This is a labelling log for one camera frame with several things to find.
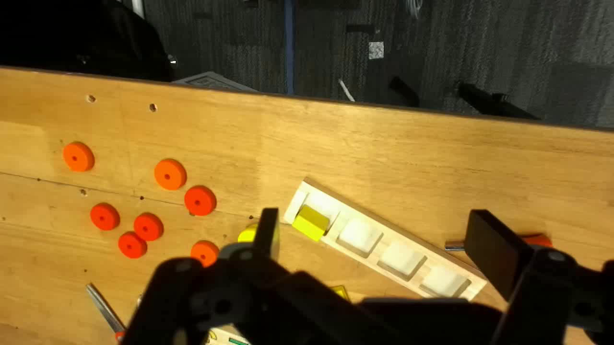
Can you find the blue pole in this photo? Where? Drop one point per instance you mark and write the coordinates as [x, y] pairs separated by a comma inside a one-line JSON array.
[[289, 45]]

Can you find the black office chair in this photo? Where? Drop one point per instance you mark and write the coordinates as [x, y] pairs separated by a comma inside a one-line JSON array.
[[77, 39]]

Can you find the metal tool tip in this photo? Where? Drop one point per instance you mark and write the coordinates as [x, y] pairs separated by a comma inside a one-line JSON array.
[[102, 306]]

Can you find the grey flat base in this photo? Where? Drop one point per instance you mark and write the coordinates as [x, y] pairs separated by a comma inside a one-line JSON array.
[[214, 82]]

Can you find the round orange disc block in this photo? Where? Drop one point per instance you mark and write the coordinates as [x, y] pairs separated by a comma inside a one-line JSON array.
[[204, 250], [148, 227], [170, 174], [104, 218], [200, 200], [77, 156], [133, 245]]

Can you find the white paper tag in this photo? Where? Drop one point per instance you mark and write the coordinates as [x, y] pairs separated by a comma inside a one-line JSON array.
[[377, 51]]

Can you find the yellow block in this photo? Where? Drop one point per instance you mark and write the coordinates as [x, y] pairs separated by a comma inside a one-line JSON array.
[[342, 292], [312, 222], [246, 235]]

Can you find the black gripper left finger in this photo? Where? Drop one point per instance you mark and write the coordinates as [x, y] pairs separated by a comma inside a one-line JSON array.
[[269, 231]]

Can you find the black tripod leg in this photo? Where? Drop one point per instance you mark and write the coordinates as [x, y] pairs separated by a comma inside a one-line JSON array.
[[404, 91], [496, 103]]

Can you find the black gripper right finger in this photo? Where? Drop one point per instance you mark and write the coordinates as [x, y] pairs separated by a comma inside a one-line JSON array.
[[496, 250]]

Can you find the white stick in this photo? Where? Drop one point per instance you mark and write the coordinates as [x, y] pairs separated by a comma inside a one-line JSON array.
[[346, 91]]

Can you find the wooden tray with square slots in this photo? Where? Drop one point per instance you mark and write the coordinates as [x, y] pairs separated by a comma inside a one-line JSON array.
[[384, 225]]

